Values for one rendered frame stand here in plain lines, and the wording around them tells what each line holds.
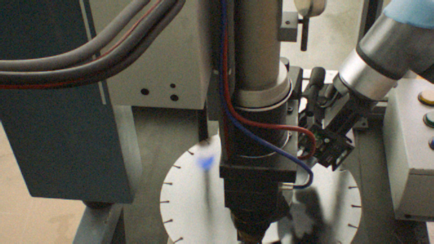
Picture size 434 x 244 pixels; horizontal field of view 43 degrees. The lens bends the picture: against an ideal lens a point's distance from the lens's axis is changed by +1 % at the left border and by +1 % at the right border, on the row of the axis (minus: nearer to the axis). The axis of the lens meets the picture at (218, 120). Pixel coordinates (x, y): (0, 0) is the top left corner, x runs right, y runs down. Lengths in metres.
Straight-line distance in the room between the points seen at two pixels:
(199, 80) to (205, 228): 0.47
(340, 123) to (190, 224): 0.29
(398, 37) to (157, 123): 0.77
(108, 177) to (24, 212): 0.70
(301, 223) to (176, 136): 0.53
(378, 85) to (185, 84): 0.38
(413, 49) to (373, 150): 0.59
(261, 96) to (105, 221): 0.35
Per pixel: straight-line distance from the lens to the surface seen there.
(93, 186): 0.57
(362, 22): 1.20
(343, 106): 0.76
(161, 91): 0.46
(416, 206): 1.16
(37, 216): 1.22
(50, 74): 0.21
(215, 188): 0.93
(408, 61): 0.76
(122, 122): 0.51
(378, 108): 1.37
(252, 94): 0.52
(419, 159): 1.10
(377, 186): 1.24
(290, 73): 0.66
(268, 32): 0.49
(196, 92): 0.45
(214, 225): 0.88
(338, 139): 0.79
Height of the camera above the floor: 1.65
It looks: 42 degrees down
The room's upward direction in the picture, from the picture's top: 3 degrees counter-clockwise
